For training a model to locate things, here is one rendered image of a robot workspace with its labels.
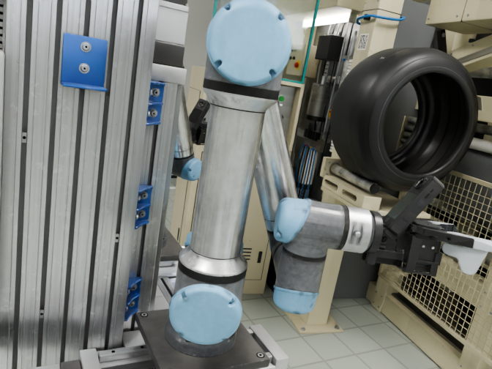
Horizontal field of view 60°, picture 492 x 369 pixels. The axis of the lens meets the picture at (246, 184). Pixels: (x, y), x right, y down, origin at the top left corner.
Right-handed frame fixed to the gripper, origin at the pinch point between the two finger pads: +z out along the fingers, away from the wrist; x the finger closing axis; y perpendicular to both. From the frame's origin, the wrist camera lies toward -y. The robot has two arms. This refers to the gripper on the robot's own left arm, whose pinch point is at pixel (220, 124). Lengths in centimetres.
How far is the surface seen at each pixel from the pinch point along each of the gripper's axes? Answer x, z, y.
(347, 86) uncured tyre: 27, 41, -26
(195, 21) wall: -269, 248, -34
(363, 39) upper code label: 13, 74, -48
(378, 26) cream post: 19, 72, -55
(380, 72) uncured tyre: 40, 37, -35
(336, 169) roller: 28, 59, 12
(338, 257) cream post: 39, 79, 60
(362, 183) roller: 46, 46, 10
